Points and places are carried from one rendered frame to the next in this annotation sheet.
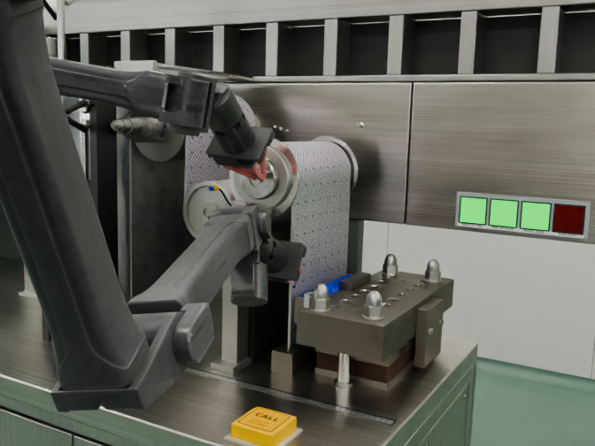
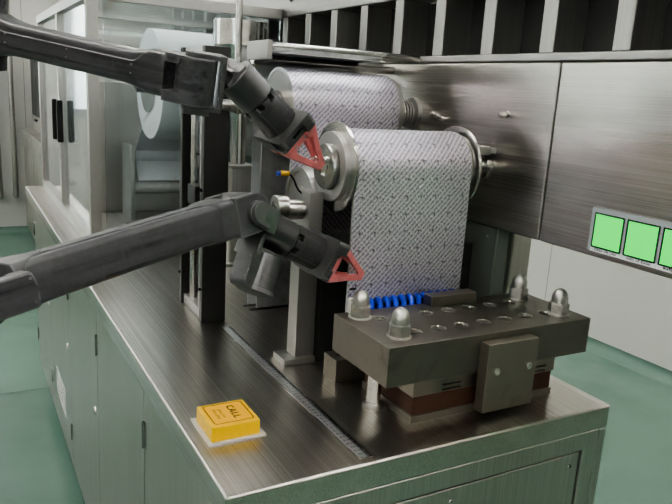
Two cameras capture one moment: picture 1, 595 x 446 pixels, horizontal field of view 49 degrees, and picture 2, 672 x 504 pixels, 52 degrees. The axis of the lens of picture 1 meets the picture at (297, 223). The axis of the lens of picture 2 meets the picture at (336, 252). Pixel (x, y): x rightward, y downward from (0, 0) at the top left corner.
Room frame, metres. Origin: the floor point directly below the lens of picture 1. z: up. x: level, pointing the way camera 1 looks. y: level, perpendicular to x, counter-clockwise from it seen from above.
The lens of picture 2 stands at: (0.21, -0.54, 1.37)
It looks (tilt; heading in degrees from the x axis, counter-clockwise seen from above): 13 degrees down; 31
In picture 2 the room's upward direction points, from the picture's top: 3 degrees clockwise
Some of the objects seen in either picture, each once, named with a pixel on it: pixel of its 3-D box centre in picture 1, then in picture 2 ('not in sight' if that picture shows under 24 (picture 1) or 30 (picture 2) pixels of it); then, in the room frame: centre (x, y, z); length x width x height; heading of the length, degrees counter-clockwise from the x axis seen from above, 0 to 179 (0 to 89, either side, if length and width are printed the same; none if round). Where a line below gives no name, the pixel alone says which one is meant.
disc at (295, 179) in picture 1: (263, 177); (335, 166); (1.17, 0.06, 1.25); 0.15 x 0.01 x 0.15; 61
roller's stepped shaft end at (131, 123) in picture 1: (124, 125); (233, 105); (1.22, 0.32, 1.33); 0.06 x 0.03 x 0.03; 151
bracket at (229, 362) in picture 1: (231, 286); (296, 277); (1.15, 0.12, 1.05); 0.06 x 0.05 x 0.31; 151
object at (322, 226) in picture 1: (320, 246); (408, 250); (1.25, -0.05, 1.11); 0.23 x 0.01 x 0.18; 151
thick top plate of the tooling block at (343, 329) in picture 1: (382, 307); (463, 333); (1.22, -0.17, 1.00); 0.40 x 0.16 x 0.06; 151
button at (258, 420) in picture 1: (264, 426); (227, 420); (0.89, 0.04, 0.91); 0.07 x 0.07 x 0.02; 61
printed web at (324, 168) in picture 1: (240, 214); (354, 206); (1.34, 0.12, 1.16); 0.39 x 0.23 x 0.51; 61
